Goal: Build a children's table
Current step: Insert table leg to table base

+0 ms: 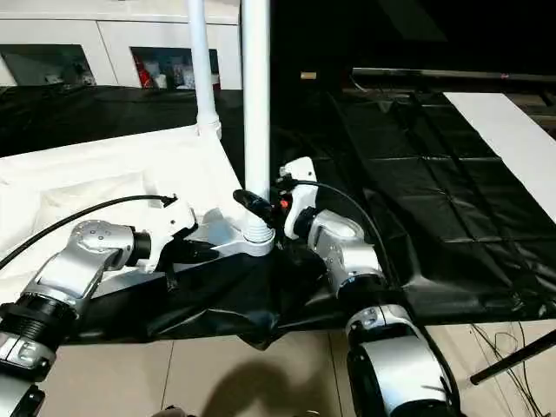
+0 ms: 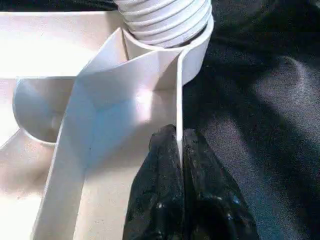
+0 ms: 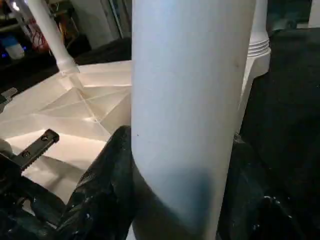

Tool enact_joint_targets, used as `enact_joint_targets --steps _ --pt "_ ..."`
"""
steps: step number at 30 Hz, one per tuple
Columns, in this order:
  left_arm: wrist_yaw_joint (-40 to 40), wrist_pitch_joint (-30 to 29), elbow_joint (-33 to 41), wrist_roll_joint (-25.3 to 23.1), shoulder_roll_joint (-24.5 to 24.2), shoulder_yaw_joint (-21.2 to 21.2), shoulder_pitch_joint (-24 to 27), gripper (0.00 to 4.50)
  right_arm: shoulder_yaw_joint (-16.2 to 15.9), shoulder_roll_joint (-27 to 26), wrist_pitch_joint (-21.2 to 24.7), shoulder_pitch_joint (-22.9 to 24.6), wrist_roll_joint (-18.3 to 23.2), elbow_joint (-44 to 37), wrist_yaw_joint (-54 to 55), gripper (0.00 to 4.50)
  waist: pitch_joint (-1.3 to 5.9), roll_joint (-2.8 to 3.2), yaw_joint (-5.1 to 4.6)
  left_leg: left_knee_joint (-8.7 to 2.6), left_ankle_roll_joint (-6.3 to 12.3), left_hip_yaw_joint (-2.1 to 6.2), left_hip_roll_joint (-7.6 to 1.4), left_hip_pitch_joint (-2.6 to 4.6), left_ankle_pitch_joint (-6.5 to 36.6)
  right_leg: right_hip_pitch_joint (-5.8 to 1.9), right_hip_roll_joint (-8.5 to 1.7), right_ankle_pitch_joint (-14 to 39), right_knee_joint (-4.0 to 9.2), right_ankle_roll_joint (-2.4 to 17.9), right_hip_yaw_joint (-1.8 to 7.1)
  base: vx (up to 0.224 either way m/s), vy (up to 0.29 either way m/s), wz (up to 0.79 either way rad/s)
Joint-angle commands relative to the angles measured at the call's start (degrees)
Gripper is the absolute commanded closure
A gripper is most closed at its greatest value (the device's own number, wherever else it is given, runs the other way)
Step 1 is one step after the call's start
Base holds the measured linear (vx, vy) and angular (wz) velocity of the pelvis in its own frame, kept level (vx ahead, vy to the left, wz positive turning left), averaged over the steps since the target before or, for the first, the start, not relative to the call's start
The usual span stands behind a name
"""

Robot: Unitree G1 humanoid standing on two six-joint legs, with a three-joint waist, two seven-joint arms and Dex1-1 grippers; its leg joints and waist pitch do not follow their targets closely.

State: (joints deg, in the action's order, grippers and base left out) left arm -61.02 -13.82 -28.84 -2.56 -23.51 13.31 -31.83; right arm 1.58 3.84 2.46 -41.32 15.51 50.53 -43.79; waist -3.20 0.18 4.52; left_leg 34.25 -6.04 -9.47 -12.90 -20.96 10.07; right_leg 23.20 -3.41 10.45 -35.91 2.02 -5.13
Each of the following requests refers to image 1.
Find white plastic table leg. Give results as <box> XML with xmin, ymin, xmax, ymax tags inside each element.
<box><xmin>185</xmin><ymin>0</ymin><xmax>223</xmax><ymax>136</ymax></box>
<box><xmin>240</xmin><ymin>0</ymin><xmax>278</xmax><ymax>245</ymax></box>

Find white plastic table top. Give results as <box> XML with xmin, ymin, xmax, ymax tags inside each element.
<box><xmin>0</xmin><ymin>122</ymin><xmax>278</xmax><ymax>301</ymax></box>

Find black glossy mat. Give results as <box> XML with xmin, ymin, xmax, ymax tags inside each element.
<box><xmin>0</xmin><ymin>80</ymin><xmax>556</xmax><ymax>353</ymax></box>

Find white glass-door cabinet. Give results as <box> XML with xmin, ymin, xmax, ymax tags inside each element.
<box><xmin>0</xmin><ymin>0</ymin><xmax>244</xmax><ymax>91</ymax></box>

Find flat white board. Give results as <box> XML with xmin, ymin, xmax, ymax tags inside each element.
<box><xmin>441</xmin><ymin>90</ymin><xmax>556</xmax><ymax>206</ymax></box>

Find black metal stand bar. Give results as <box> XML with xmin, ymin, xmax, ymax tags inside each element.
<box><xmin>469</xmin><ymin>328</ymin><xmax>556</xmax><ymax>387</ymax></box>

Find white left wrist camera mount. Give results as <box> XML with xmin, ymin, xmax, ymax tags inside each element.
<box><xmin>146</xmin><ymin>197</ymin><xmax>200</xmax><ymax>275</ymax></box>

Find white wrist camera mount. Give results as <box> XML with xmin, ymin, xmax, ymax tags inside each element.
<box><xmin>276</xmin><ymin>156</ymin><xmax>319</xmax><ymax>241</ymax></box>
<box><xmin>146</xmin><ymin>197</ymin><xmax>200</xmax><ymax>275</ymax></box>

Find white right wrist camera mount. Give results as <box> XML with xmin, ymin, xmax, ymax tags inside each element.
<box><xmin>276</xmin><ymin>156</ymin><xmax>319</xmax><ymax>241</ymax></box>

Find black left wrist camera cable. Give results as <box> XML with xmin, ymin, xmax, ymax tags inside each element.
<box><xmin>0</xmin><ymin>194</ymin><xmax>179</xmax><ymax>271</ymax></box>

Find long black metal rail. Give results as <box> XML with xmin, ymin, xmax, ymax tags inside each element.
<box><xmin>350</xmin><ymin>66</ymin><xmax>556</xmax><ymax>84</ymax></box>

